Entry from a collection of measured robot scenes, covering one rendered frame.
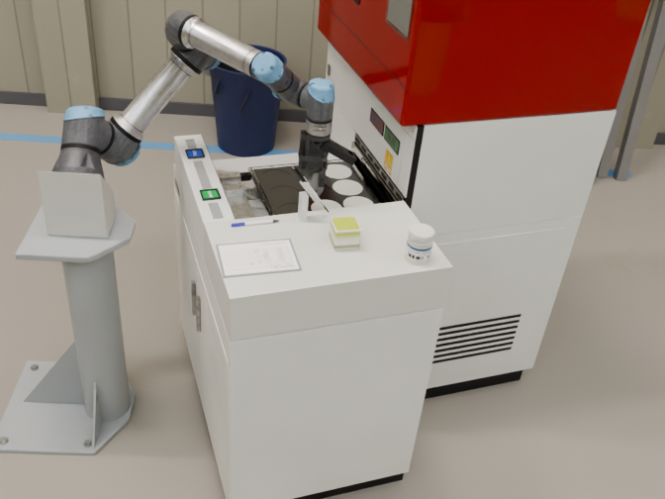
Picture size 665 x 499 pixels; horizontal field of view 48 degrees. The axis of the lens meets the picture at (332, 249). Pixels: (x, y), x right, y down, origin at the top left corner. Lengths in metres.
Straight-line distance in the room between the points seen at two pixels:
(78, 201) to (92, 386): 0.75
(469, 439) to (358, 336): 0.97
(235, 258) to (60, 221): 0.61
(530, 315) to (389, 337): 0.91
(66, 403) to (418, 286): 1.50
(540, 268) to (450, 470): 0.80
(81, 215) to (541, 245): 1.54
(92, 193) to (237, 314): 0.63
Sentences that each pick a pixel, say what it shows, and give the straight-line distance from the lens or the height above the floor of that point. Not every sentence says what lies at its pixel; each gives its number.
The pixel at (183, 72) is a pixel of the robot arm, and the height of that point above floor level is 1.24.
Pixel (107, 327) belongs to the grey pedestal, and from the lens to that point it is 2.62.
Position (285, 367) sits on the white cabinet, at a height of 0.69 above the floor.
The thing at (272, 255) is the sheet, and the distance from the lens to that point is 2.05.
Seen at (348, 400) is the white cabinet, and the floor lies 0.50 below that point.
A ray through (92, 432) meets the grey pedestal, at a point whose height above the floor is 0.01.
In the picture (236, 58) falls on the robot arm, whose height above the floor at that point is 1.38.
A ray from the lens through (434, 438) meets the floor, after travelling 2.93.
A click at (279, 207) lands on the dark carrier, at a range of 2.38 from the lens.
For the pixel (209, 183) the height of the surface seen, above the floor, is 0.96.
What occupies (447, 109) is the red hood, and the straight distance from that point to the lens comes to 2.25.
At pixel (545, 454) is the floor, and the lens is 3.01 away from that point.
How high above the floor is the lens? 2.18
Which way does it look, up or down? 35 degrees down
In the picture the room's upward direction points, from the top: 6 degrees clockwise
